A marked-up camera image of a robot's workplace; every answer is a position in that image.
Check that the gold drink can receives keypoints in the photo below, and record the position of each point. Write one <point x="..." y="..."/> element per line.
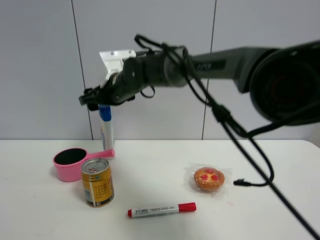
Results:
<point x="96" y="176"/>

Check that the wrapped fruit tart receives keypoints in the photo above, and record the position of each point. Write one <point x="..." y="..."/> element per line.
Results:
<point x="208" y="180"/>

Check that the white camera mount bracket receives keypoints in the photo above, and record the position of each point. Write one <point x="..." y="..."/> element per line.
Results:
<point x="114" y="61"/>

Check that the white blue-capped shampoo bottle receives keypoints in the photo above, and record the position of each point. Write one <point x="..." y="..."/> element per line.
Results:
<point x="106" y="127"/>

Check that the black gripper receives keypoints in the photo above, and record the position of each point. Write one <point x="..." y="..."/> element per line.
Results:
<point x="121" y="86"/>

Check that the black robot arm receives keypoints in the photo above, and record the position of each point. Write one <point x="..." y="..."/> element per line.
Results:
<point x="280" y="81"/>

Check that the red whiteboard marker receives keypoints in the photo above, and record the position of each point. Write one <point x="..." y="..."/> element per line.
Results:
<point x="162" y="210"/>

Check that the pink toy saucepan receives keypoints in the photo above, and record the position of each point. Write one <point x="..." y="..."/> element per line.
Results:
<point x="68" y="162"/>

